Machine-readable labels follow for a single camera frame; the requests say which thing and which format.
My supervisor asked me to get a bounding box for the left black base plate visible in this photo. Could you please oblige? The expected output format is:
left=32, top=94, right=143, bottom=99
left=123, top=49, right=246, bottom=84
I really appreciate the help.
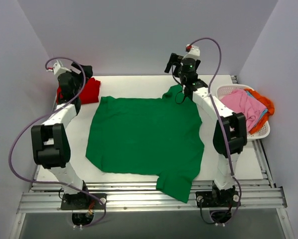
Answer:
left=60, top=193, right=107, bottom=211

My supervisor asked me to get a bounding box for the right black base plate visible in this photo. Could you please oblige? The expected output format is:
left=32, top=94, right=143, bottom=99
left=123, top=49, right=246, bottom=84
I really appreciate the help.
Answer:
left=195, top=190, right=241, bottom=208

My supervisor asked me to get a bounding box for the aluminium rail frame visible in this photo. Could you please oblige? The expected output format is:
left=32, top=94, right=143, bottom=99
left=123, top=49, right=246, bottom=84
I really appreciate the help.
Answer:
left=16, top=74, right=288, bottom=214

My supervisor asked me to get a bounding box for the orange t-shirt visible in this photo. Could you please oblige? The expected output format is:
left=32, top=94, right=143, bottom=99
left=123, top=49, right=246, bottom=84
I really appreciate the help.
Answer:
left=245, top=88, right=275, bottom=134

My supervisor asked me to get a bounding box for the green t-shirt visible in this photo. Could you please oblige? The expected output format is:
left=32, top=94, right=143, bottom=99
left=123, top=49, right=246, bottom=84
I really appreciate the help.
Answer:
left=86, top=85, right=204, bottom=203

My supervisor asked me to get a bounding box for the folded red t-shirt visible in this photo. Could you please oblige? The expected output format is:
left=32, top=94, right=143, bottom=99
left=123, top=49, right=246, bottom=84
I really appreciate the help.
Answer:
left=56, top=78, right=101, bottom=106

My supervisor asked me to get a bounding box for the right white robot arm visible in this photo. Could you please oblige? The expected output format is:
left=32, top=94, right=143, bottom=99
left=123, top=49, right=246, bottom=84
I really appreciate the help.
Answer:
left=164, top=53, right=247, bottom=206

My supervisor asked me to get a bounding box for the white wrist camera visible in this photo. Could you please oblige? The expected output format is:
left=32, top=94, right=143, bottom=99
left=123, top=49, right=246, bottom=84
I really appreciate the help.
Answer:
left=46, top=60, right=69, bottom=77
left=184, top=44, right=200, bottom=61

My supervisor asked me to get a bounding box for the light blue t-shirt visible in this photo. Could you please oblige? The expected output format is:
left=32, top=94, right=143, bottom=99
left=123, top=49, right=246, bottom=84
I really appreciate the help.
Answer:
left=246, top=91, right=268, bottom=124

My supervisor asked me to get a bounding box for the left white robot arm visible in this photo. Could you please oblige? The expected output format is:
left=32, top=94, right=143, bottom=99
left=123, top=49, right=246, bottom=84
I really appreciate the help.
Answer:
left=31, top=61, right=93, bottom=209

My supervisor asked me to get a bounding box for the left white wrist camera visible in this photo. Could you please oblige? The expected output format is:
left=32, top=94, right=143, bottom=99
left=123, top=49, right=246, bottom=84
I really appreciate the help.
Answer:
left=46, top=60, right=69, bottom=77

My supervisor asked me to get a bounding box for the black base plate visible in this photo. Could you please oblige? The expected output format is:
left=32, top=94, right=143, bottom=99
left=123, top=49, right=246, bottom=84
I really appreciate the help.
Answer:
left=195, top=190, right=241, bottom=208
left=60, top=193, right=107, bottom=211

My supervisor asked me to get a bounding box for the pink t-shirt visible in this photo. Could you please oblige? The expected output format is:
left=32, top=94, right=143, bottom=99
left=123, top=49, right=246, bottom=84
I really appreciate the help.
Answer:
left=220, top=89, right=265, bottom=133

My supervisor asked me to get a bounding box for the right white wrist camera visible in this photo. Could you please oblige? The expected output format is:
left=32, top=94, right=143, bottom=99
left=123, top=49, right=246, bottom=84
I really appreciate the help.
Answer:
left=184, top=44, right=200, bottom=61

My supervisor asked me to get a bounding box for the white plastic laundry basket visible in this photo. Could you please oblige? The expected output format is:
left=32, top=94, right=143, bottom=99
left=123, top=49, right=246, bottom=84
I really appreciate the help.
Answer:
left=216, top=84, right=270, bottom=140

